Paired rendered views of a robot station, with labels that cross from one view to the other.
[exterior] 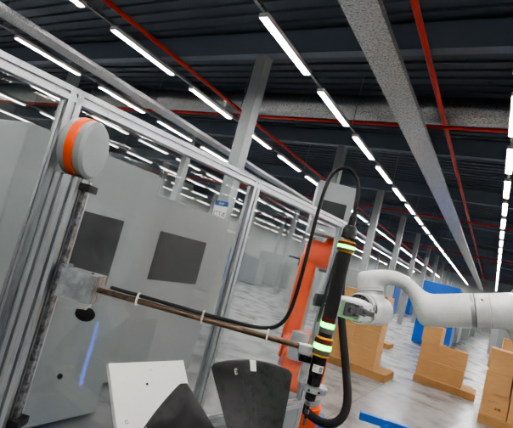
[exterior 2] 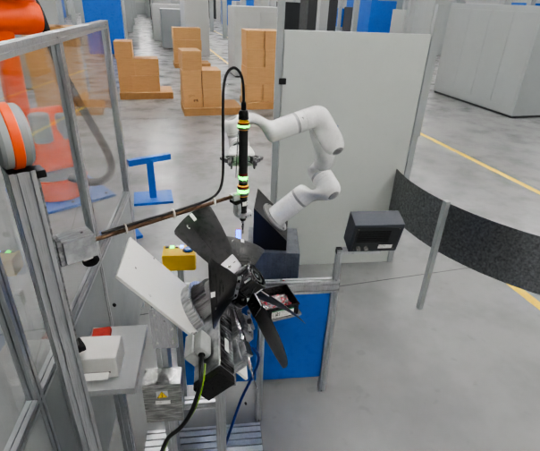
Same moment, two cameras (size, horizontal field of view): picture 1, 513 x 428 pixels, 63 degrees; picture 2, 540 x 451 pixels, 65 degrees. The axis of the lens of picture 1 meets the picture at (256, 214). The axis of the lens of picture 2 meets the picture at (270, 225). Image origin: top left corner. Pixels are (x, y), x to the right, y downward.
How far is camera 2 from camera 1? 0.92 m
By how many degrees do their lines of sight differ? 57
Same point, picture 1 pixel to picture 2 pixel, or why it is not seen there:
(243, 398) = (201, 239)
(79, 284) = (84, 247)
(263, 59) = not seen: outside the picture
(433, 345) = (127, 60)
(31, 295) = (49, 277)
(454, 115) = not seen: outside the picture
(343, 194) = not seen: outside the picture
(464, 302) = (294, 123)
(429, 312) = (277, 134)
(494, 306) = (309, 120)
